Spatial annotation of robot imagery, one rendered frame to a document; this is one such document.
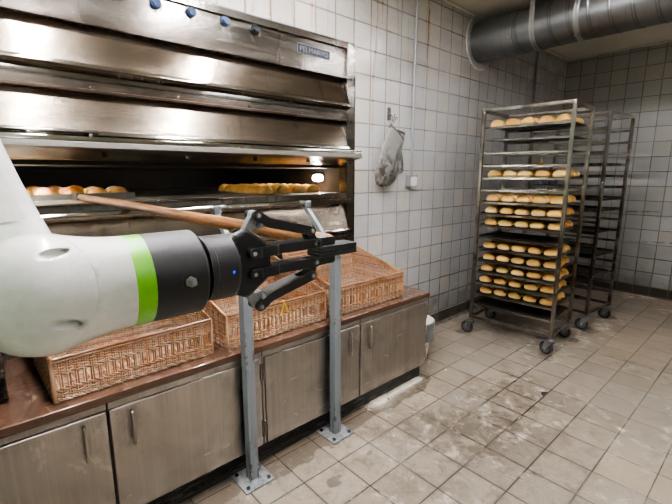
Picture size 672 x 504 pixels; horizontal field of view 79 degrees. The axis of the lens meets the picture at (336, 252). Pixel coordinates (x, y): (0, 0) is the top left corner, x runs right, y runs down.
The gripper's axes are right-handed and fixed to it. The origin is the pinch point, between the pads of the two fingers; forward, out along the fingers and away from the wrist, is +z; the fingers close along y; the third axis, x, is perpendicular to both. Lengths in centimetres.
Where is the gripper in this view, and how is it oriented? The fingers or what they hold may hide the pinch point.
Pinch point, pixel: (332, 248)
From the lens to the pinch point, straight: 59.3
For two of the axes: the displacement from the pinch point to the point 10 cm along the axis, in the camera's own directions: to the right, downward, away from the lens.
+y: 0.0, 9.8, 1.9
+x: 6.6, 1.4, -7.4
